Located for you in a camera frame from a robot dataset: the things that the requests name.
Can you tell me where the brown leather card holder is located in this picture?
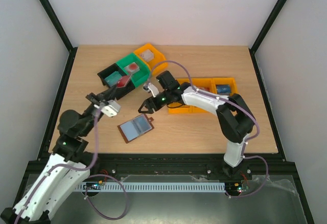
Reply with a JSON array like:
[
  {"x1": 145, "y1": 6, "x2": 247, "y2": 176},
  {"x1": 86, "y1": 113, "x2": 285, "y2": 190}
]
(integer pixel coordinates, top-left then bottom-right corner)
[{"x1": 118, "y1": 114, "x2": 154, "y2": 144}]

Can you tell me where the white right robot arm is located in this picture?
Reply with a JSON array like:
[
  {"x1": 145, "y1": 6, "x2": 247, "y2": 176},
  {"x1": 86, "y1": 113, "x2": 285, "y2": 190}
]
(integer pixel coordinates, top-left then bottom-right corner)
[{"x1": 138, "y1": 71, "x2": 260, "y2": 179}]

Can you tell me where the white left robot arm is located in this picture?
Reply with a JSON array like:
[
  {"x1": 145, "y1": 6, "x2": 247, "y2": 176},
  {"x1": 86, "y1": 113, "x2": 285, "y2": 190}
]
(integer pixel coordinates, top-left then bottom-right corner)
[{"x1": 1, "y1": 85, "x2": 121, "y2": 223}]

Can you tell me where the teal card stack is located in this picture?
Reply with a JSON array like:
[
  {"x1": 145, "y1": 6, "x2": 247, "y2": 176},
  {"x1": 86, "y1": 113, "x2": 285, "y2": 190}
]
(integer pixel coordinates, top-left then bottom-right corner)
[{"x1": 105, "y1": 71, "x2": 122, "y2": 86}]

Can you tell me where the red white card stack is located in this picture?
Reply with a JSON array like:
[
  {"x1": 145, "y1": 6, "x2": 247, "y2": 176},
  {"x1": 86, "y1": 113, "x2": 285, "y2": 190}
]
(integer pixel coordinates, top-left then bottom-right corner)
[{"x1": 124, "y1": 62, "x2": 140, "y2": 75}]

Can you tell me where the blue card stack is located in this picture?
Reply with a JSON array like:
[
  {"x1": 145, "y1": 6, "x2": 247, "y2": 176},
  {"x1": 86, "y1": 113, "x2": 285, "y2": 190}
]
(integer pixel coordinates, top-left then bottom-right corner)
[{"x1": 216, "y1": 84, "x2": 232, "y2": 96}]

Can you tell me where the yellow bin near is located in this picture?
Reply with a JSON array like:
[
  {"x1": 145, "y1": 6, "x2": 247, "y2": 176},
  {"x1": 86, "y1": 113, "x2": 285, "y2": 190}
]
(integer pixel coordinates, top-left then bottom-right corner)
[{"x1": 167, "y1": 102, "x2": 193, "y2": 114}]

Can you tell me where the black bin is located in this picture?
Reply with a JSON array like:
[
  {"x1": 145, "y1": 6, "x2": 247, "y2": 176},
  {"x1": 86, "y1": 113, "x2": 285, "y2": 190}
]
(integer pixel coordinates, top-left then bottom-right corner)
[{"x1": 97, "y1": 63, "x2": 135, "y2": 100}]

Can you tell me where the green bin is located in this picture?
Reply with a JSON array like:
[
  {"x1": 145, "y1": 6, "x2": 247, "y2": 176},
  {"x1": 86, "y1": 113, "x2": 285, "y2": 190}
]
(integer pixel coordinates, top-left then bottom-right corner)
[{"x1": 116, "y1": 53, "x2": 150, "y2": 87}]

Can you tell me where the yellow bin middle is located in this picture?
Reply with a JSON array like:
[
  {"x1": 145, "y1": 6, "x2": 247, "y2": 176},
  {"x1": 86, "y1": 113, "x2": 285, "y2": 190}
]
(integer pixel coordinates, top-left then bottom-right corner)
[{"x1": 191, "y1": 78, "x2": 217, "y2": 113}]

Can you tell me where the yellow bin far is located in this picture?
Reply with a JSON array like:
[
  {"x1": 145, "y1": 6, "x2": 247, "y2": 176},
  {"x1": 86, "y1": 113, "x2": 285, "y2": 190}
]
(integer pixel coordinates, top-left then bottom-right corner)
[{"x1": 212, "y1": 77, "x2": 238, "y2": 96}]

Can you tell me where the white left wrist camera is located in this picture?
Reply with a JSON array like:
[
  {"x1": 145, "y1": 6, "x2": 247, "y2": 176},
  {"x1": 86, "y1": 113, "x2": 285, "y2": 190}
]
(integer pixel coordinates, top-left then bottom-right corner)
[{"x1": 100, "y1": 100, "x2": 121, "y2": 117}]

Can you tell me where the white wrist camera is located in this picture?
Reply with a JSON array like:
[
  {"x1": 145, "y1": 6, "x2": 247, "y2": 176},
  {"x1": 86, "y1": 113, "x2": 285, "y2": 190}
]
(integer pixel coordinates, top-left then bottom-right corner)
[
  {"x1": 143, "y1": 82, "x2": 159, "y2": 97},
  {"x1": 100, "y1": 100, "x2": 121, "y2": 117}
]

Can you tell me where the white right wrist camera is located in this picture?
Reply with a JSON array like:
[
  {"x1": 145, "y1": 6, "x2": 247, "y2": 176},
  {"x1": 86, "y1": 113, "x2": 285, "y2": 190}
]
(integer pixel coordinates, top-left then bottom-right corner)
[{"x1": 143, "y1": 82, "x2": 159, "y2": 97}]

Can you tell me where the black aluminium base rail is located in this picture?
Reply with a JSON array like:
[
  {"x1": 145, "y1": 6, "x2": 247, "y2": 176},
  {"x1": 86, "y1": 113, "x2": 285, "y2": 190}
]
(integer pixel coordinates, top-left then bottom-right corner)
[{"x1": 91, "y1": 153, "x2": 253, "y2": 178}]

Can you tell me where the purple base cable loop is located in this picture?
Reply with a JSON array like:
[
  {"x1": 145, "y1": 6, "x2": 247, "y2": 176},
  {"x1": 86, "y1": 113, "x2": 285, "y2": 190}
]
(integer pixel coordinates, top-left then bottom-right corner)
[{"x1": 83, "y1": 173, "x2": 128, "y2": 219}]

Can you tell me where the white slotted cable duct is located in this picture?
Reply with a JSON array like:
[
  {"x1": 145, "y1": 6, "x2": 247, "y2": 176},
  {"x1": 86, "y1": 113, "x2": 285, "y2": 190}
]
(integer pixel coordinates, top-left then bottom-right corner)
[{"x1": 74, "y1": 182, "x2": 225, "y2": 193}]

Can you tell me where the black frame post left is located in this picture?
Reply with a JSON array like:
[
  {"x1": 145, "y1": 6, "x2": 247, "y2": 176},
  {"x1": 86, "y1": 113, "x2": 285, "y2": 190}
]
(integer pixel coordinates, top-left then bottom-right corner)
[{"x1": 27, "y1": 0, "x2": 75, "y2": 52}]

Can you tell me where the black frame post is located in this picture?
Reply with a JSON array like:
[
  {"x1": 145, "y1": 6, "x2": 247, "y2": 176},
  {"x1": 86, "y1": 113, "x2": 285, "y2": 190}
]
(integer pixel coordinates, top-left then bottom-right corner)
[
  {"x1": 27, "y1": 0, "x2": 75, "y2": 52},
  {"x1": 250, "y1": 0, "x2": 301, "y2": 52}
]

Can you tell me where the black frame post right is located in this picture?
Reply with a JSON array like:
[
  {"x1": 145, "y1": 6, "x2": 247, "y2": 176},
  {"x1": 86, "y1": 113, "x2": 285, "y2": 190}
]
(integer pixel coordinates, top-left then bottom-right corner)
[{"x1": 250, "y1": 0, "x2": 301, "y2": 52}]

